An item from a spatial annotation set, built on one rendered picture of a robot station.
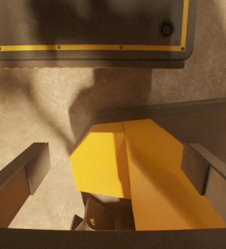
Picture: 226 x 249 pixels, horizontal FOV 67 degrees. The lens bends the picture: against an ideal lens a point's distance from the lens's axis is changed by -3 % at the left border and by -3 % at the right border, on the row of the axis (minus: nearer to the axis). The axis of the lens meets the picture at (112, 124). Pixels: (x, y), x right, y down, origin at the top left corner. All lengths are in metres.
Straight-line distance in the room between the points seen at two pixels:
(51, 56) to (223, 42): 0.73
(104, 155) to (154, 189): 0.26
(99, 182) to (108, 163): 0.07
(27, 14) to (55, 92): 0.39
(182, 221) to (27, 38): 0.51
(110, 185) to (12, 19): 0.51
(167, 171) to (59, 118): 0.67
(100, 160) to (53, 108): 0.44
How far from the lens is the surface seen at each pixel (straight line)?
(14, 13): 0.56
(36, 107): 0.88
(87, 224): 0.56
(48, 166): 0.17
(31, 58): 0.53
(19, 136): 0.96
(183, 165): 0.17
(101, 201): 0.66
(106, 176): 0.52
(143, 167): 0.28
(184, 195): 0.22
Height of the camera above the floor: 0.80
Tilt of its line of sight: 75 degrees down
